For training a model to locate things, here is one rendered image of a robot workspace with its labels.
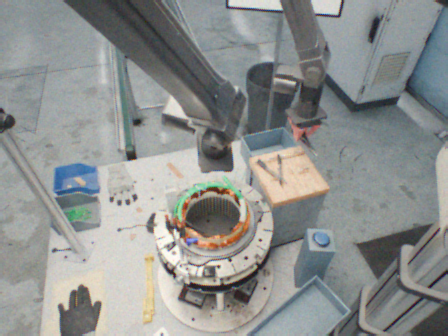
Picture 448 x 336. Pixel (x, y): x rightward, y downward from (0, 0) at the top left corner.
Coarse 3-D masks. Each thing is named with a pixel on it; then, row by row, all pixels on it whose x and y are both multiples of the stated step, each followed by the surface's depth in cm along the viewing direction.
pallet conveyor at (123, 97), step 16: (176, 0) 274; (176, 16) 259; (112, 48) 233; (112, 64) 204; (112, 80) 191; (128, 80) 256; (128, 96) 194; (128, 112) 175; (128, 128) 165; (128, 144) 157; (128, 160) 158
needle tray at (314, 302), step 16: (304, 288) 80; (320, 288) 81; (288, 304) 79; (304, 304) 80; (320, 304) 80; (336, 304) 78; (272, 320) 77; (288, 320) 77; (304, 320) 77; (320, 320) 77; (336, 320) 77
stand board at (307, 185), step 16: (256, 160) 108; (288, 160) 108; (304, 160) 108; (256, 176) 105; (272, 176) 103; (288, 176) 103; (304, 176) 103; (320, 176) 103; (272, 192) 98; (288, 192) 98; (304, 192) 98; (320, 192) 99
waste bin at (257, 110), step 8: (280, 64) 248; (264, 88) 226; (248, 96) 246; (248, 104) 252; (256, 104) 240; (264, 104) 236; (288, 104) 242; (248, 112) 258; (256, 112) 246; (264, 112) 242; (272, 112) 241; (280, 112) 242; (248, 120) 264; (256, 120) 252; (264, 120) 248; (272, 120) 247; (280, 120) 249; (248, 128) 271; (256, 128) 258; (264, 128) 254; (272, 128) 253
